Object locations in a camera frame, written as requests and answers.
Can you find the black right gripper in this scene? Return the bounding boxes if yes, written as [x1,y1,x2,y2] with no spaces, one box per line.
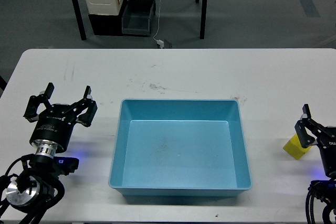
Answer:
[295,104,335,177]

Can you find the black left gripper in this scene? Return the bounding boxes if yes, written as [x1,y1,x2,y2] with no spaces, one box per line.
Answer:
[23,82,98,153]

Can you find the yellow block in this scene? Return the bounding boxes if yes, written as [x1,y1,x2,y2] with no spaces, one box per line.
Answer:
[283,134,311,160]

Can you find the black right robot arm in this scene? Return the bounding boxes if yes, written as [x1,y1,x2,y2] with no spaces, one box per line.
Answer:
[295,104,335,223]

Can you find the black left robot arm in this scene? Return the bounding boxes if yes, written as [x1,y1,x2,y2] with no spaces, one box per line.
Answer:
[1,82,98,223]

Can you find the black storage box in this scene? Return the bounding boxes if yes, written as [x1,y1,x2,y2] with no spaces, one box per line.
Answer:
[88,0,128,36]

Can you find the blue plastic tray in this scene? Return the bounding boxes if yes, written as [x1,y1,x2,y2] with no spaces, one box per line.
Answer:
[109,99,252,197]

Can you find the grey plastic bin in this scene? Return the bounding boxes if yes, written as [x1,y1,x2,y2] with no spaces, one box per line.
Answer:
[122,0,156,37]

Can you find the white power adapter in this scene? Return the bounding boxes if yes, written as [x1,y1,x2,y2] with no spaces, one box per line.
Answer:
[156,39,164,49]

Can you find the black table leg left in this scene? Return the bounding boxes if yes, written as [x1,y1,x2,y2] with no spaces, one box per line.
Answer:
[71,0,87,41]

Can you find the white hanging cable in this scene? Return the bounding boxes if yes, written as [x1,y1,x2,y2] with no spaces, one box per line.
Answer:
[153,0,163,41]

